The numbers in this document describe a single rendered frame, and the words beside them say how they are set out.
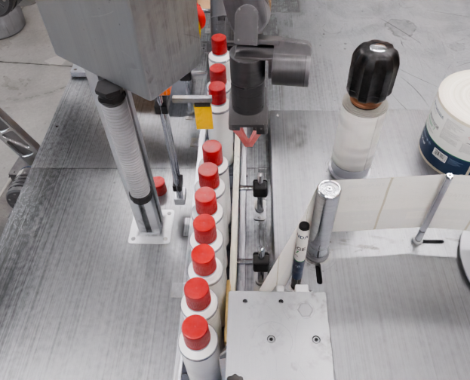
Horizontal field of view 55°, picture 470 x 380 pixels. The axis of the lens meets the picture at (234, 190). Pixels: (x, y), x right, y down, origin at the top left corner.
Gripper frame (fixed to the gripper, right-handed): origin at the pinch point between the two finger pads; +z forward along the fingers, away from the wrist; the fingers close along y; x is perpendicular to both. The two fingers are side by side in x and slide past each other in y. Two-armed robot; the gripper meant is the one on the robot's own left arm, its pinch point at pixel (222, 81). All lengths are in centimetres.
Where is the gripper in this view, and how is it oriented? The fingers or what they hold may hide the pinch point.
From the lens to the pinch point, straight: 113.2
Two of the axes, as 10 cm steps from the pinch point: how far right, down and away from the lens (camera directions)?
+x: 0.5, -1.8, 9.8
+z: 0.1, 9.8, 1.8
